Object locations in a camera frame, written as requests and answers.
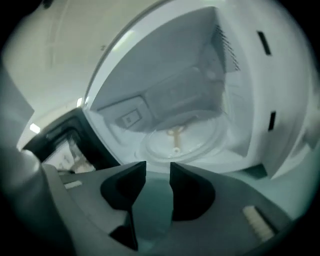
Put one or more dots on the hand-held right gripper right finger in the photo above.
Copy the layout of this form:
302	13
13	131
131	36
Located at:
192	197

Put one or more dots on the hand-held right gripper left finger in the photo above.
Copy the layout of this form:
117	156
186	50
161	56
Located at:
117	190

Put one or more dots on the round glass turntable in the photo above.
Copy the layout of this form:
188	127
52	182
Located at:
200	147

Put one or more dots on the beige microwave drive coupler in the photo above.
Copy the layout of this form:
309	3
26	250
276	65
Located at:
176	140

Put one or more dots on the light blue table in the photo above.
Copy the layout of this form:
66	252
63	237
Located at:
275	190

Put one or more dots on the white microwave oven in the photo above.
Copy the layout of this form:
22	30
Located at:
250	100

